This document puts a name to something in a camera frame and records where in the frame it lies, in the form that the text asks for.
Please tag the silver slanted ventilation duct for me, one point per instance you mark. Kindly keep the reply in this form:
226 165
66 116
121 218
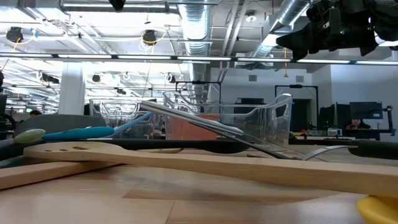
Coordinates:
289 12

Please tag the round ceiling fixture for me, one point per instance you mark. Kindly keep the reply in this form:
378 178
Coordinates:
251 17

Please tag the silver metal tongs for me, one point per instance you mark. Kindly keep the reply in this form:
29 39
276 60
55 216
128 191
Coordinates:
192 118

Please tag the yellow plastic spoon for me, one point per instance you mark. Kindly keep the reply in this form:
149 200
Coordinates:
379 211

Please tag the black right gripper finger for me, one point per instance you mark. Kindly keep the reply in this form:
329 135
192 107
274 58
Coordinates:
298 48
295 35

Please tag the black ceiling spotlight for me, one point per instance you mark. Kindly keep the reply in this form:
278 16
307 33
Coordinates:
96 78
49 78

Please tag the clear plastic bin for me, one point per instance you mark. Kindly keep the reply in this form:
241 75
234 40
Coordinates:
96 124
248 121

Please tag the long ceiling light bar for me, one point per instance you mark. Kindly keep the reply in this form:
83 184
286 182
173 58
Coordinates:
202 58

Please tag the large wooden slotted turner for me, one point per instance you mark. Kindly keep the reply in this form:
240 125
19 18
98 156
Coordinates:
217 169

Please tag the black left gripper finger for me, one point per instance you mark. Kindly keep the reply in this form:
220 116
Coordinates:
117 4

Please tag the black computer monitor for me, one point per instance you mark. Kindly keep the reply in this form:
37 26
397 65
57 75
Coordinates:
334 116
367 110

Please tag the black office desk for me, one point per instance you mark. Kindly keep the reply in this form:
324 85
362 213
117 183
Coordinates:
373 133

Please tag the wooden slotted spoon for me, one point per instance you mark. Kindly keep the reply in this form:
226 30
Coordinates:
46 174

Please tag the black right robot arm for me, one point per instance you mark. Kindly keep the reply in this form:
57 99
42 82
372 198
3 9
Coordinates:
387 18

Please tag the silver spiral ventilation duct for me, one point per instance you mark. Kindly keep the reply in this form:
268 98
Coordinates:
195 25

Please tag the black equipment stand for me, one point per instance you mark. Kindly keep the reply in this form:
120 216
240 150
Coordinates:
389 121

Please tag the black rig frame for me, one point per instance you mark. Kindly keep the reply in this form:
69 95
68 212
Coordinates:
295 86
199 82

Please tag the teal plastic utensil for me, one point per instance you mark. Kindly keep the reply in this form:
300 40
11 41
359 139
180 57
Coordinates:
77 133

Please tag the white building column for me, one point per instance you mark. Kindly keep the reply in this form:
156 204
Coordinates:
72 90

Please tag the orange plastic bin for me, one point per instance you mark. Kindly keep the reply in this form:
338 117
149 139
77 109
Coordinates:
177 130

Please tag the light blue spatula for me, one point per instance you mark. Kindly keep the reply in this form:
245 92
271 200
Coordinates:
133 123

